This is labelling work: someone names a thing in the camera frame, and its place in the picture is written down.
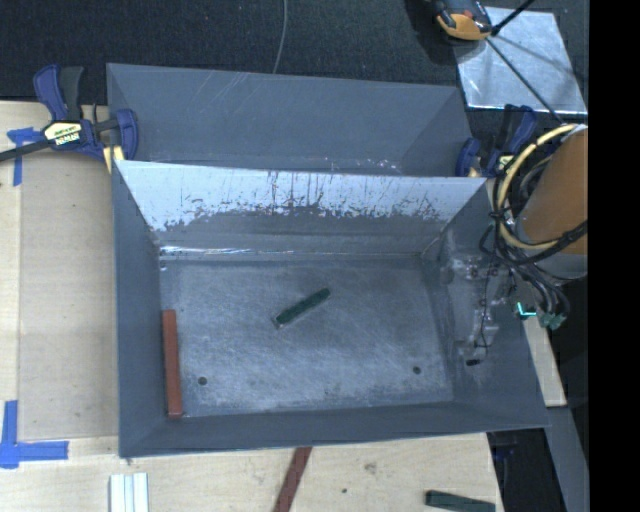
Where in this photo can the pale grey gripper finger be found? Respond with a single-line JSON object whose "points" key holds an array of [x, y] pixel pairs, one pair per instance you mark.
{"points": [[482, 337], [467, 274]]}

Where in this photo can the dark green flat block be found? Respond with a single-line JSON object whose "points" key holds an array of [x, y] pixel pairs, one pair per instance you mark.
{"points": [[302, 307], [457, 501]]}

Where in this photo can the grey metal bin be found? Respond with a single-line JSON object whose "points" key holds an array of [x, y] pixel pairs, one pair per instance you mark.
{"points": [[310, 350]]}

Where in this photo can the red-brown flat block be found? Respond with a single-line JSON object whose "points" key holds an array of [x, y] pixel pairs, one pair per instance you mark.
{"points": [[292, 480], [171, 365]]}

